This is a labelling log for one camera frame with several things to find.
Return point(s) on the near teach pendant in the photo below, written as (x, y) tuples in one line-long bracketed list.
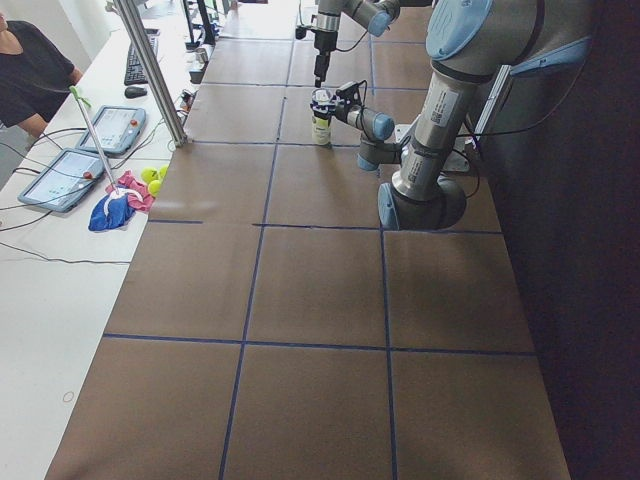
[(64, 182)]

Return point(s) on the teach pendant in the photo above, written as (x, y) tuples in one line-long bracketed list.
[(64, 182), (117, 127)]

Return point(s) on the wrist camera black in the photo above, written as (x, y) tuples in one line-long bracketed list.
[(304, 26), (349, 93)]

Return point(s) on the black computer mouse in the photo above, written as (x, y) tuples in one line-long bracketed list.
[(133, 91)]

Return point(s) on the blue cloth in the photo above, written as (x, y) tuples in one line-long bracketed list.
[(110, 214)]

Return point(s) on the aluminium frame post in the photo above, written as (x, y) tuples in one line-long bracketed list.
[(164, 101)]

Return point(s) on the far teach pendant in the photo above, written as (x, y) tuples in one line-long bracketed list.
[(117, 127)]

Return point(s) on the black keyboard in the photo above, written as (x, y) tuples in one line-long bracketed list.
[(134, 70)]

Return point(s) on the clear tennis ball tube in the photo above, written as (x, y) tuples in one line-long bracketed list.
[(321, 131)]

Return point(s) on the spare tennis ball one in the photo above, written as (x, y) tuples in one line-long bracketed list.
[(149, 174)]

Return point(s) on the spare tennis ball two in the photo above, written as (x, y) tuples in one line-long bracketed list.
[(154, 187)]

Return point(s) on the person in black shirt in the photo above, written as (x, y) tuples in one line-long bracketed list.
[(35, 77)]

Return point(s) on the litter picker stick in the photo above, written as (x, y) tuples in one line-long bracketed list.
[(82, 103)]

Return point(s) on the metal cup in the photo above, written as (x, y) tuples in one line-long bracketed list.
[(201, 54)]

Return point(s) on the pink cloth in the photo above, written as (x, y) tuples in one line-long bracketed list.
[(136, 192)]

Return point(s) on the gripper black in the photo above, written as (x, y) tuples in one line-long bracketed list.
[(323, 42), (337, 109)]

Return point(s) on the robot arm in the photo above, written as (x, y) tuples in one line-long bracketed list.
[(375, 17), (467, 42)]

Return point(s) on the spare tennis ball three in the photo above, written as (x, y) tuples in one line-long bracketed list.
[(162, 172)]

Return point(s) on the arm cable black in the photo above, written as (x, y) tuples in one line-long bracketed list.
[(480, 135), (347, 44)]

